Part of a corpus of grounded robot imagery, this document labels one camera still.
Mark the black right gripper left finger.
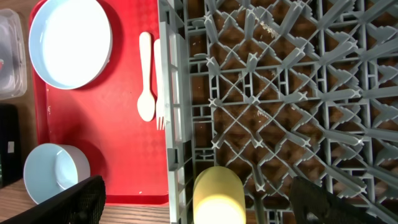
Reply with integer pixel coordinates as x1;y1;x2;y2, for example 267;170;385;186
4;175;106;224

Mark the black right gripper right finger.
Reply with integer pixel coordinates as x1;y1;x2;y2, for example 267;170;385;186
289;176;383;224

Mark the yellow plastic cup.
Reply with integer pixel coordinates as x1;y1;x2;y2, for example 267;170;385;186
193;166;246;224

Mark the black waste tray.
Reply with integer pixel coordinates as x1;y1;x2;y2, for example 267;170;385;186
1;103;23;188

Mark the grey dishwasher rack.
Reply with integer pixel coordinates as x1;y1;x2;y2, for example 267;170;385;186
157;0;397;223

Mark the light blue bowl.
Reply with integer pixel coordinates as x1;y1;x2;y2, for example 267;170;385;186
23;143;91;204

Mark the red plastic tray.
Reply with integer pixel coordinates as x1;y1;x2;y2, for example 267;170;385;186
32;0;169;206

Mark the cream plastic spoon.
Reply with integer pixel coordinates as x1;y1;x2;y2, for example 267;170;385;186
137;32;155;122

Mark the pink plastic fork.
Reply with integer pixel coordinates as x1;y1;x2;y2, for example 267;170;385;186
154;39;165;130

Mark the clear plastic bin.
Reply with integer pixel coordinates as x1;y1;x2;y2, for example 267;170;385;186
0;9;27;100

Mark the light blue plate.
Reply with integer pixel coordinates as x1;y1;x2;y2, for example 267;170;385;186
28;0;113;90

